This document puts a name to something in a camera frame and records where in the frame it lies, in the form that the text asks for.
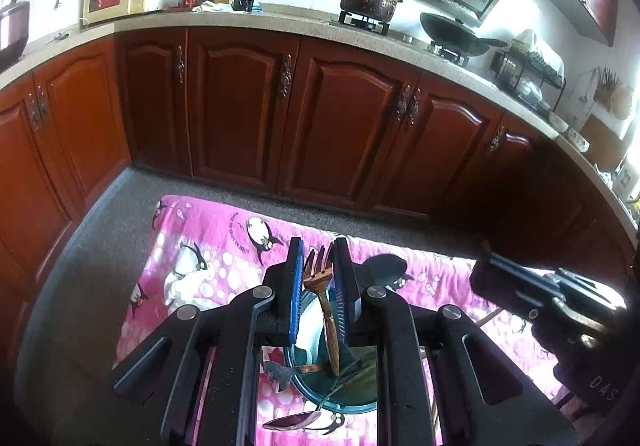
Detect gold wooden fork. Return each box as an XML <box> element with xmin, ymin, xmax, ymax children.
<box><xmin>303</xmin><ymin>246</ymin><xmax>341</xmax><ymax>377</ymax></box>

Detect small steel spoon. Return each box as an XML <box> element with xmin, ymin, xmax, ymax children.
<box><xmin>362</xmin><ymin>253</ymin><xmax>413</xmax><ymax>290</ymax></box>

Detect white floral utensil holder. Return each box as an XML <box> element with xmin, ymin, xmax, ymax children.
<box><xmin>283</xmin><ymin>291</ymin><xmax>378</xmax><ymax>414</ymax></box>

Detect white ceramic spoon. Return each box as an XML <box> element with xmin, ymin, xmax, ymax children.
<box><xmin>293</xmin><ymin>292</ymin><xmax>329</xmax><ymax>365</ymax></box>

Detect steel fork wooden handle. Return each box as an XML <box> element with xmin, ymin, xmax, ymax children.
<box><xmin>262</xmin><ymin>360</ymin><xmax>324</xmax><ymax>392</ymax></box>

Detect wooden kitchen cabinets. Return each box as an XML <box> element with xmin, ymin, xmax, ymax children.
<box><xmin>1</xmin><ymin>27</ymin><xmax>636</xmax><ymax>319</ymax></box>

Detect pink penguin cloth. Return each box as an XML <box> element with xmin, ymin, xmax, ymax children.
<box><xmin>113</xmin><ymin>193</ymin><xmax>572</xmax><ymax>446</ymax></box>

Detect white crumpled tissue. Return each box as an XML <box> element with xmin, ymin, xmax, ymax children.
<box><xmin>163</xmin><ymin>272</ymin><xmax>186</xmax><ymax>305</ymax></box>

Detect black dish rack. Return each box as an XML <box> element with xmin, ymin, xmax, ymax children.
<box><xmin>490</xmin><ymin>50</ymin><xmax>566</xmax><ymax>116</ymax></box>

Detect black wok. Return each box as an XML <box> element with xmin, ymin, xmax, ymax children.
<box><xmin>420</xmin><ymin>13</ymin><xmax>508</xmax><ymax>57</ymax></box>

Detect rice cooker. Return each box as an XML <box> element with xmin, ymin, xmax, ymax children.
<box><xmin>0</xmin><ymin>0</ymin><xmax>29</xmax><ymax>71</ymax></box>

